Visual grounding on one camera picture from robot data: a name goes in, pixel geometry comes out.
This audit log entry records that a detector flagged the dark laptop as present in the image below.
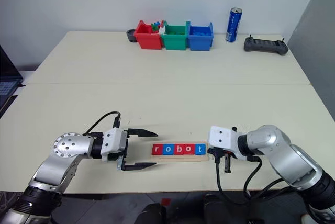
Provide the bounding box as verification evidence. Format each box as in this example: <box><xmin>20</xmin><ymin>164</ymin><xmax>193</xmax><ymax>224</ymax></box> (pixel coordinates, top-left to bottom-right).
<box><xmin>0</xmin><ymin>44</ymin><xmax>25</xmax><ymax>105</ymax></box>

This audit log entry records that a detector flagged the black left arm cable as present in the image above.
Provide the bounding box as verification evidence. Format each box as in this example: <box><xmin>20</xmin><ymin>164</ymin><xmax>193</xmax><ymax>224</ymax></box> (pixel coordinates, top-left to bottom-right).
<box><xmin>81</xmin><ymin>111</ymin><xmax>122</xmax><ymax>137</ymax></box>

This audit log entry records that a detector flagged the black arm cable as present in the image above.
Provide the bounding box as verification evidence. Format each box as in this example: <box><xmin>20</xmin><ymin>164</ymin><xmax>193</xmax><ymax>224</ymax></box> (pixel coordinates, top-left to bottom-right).
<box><xmin>81</xmin><ymin>111</ymin><xmax>122</xmax><ymax>137</ymax></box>
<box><xmin>214</xmin><ymin>155</ymin><xmax>291</xmax><ymax>206</ymax></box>

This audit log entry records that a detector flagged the red plastic bin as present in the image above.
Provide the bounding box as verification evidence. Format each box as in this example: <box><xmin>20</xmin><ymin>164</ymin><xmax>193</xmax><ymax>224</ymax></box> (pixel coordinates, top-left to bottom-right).
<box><xmin>134</xmin><ymin>19</ymin><xmax>163</xmax><ymax>50</ymax></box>

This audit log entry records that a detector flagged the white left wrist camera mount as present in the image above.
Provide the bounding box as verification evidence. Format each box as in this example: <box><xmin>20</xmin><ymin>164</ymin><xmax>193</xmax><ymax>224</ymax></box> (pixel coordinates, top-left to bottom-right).
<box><xmin>100</xmin><ymin>127</ymin><xmax>129</xmax><ymax>163</ymax></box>

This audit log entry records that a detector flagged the black flat pad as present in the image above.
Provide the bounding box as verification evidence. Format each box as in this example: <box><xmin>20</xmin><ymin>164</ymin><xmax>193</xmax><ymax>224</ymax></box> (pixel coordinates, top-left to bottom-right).
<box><xmin>0</xmin><ymin>94</ymin><xmax>19</xmax><ymax>119</ymax></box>

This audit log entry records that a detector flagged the red letter b block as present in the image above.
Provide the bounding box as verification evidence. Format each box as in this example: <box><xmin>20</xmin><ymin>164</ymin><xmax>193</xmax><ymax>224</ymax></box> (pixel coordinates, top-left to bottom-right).
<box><xmin>173</xmin><ymin>143</ymin><xmax>185</xmax><ymax>156</ymax></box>

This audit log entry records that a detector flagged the white toy brick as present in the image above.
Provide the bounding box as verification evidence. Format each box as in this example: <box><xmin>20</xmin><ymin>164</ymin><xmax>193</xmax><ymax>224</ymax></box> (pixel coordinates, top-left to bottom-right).
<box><xmin>158</xmin><ymin>20</ymin><xmax>168</xmax><ymax>36</ymax></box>

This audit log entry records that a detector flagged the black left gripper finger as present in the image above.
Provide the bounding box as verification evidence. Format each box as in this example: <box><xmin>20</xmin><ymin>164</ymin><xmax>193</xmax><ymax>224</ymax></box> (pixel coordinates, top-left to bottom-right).
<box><xmin>127</xmin><ymin>128</ymin><xmax>159</xmax><ymax>139</ymax></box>
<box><xmin>122</xmin><ymin>161</ymin><xmax>157</xmax><ymax>172</ymax></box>

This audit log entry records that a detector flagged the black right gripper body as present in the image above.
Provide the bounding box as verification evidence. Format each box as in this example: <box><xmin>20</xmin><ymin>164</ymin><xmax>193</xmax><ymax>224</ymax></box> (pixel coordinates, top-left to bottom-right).
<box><xmin>207</xmin><ymin>146</ymin><xmax>238</xmax><ymax>165</ymax></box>

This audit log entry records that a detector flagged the blue plastic bin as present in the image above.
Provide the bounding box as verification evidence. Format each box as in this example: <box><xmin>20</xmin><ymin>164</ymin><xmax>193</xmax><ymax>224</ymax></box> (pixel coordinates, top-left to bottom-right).
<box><xmin>187</xmin><ymin>21</ymin><xmax>214</xmax><ymax>52</ymax></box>

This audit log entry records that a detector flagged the blue drink can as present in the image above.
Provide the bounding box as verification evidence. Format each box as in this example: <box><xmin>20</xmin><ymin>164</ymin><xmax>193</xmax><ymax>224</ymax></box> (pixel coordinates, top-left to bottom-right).
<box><xmin>225</xmin><ymin>7</ymin><xmax>243</xmax><ymax>43</ymax></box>

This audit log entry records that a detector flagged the red letter r block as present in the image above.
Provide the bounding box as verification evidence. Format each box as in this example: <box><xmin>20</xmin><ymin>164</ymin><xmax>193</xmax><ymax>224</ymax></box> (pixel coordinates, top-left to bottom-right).
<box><xmin>151</xmin><ymin>143</ymin><xmax>164</xmax><ymax>156</ymax></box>

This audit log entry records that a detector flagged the green plastic bin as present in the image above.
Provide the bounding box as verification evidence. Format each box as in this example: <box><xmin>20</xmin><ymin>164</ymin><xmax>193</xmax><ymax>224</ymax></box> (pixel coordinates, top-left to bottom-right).
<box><xmin>160</xmin><ymin>20</ymin><xmax>190</xmax><ymax>51</ymax></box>

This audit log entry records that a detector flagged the blue letter t block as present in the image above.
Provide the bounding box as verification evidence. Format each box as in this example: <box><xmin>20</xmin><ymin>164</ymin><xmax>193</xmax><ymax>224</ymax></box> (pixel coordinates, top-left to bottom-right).
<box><xmin>195</xmin><ymin>143</ymin><xmax>208</xmax><ymax>155</ymax></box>

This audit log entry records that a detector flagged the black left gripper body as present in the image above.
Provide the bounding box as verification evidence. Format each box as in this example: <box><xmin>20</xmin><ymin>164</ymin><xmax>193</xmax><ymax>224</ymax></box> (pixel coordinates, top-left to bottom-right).
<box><xmin>108</xmin><ymin>129</ymin><xmax>130</xmax><ymax>172</ymax></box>

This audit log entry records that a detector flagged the wooden letter tray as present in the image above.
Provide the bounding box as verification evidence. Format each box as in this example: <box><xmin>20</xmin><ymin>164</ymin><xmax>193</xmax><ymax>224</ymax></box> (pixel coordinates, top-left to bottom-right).
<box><xmin>151</xmin><ymin>141</ymin><xmax>210</xmax><ymax>163</ymax></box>

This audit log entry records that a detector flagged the dark grey round holder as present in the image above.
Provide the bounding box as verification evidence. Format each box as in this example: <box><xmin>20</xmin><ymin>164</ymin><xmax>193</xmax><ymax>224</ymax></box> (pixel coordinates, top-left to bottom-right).
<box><xmin>126</xmin><ymin>28</ymin><xmax>138</xmax><ymax>43</ymax></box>

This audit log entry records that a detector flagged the blue letter o block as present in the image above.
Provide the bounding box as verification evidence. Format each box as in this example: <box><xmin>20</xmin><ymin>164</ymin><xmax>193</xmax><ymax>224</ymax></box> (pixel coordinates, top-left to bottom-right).
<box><xmin>162</xmin><ymin>143</ymin><xmax>174</xmax><ymax>156</ymax></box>

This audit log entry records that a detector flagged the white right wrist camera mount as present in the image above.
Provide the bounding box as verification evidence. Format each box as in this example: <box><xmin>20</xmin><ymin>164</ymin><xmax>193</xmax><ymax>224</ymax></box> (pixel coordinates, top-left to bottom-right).
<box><xmin>207</xmin><ymin>125</ymin><xmax>250</xmax><ymax>161</ymax></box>

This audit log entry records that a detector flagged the dark rounded shape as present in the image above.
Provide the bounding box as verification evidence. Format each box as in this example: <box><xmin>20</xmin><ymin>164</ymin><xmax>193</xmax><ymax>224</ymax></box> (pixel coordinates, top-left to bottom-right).
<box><xmin>202</xmin><ymin>193</ymin><xmax>229</xmax><ymax>224</ymax></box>
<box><xmin>142</xmin><ymin>202</ymin><xmax>169</xmax><ymax>224</ymax></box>

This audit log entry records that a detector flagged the dark grey handheld controller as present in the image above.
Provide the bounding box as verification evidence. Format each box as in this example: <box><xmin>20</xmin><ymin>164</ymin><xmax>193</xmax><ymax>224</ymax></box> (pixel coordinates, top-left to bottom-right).
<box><xmin>243</xmin><ymin>33</ymin><xmax>289</xmax><ymax>56</ymax></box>

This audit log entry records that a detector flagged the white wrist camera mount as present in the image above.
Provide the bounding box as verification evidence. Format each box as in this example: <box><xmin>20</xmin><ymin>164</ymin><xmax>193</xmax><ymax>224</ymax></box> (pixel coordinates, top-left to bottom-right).
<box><xmin>100</xmin><ymin>127</ymin><xmax>129</xmax><ymax>163</ymax></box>
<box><xmin>207</xmin><ymin>125</ymin><xmax>250</xmax><ymax>161</ymax></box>

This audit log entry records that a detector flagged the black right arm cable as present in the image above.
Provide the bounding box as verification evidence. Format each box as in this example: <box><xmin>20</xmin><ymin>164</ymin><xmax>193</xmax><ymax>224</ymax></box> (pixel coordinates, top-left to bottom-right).
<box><xmin>214</xmin><ymin>155</ymin><xmax>291</xmax><ymax>206</ymax></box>

